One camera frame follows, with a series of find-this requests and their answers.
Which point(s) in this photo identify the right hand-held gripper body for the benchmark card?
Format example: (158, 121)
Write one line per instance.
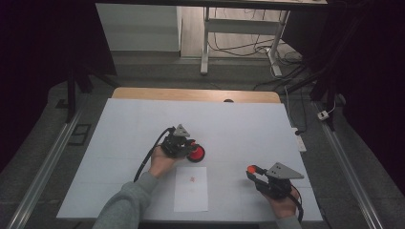
(275, 187)

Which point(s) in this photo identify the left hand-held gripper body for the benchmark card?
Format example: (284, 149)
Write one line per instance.
(175, 146)

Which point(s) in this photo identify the round red ink pad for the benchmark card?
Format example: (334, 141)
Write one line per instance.
(196, 154)

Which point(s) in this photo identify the small red stamp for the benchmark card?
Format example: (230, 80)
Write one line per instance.
(251, 169)

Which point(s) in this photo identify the person's right hand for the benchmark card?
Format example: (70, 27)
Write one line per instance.
(283, 206)

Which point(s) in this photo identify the person's left hand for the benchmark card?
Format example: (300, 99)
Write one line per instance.
(162, 165)

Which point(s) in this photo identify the white paper sheet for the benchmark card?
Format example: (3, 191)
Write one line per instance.
(191, 197)

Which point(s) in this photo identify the white power strip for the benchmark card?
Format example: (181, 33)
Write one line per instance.
(300, 143)

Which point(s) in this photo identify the large white table cover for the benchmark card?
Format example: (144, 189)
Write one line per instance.
(242, 127)

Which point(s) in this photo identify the black metal stand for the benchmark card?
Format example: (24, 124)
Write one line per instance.
(331, 95)
(71, 95)

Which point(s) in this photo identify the white cabinet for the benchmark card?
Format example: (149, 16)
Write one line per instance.
(137, 28)

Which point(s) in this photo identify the black curtain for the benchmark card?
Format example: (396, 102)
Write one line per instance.
(372, 63)
(38, 47)

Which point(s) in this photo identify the aluminium floor rail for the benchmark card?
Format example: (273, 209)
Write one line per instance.
(350, 171)
(47, 165)

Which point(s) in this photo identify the white desk frame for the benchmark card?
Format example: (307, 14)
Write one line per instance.
(204, 47)

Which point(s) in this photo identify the black floor frame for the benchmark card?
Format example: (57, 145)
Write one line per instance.
(79, 134)

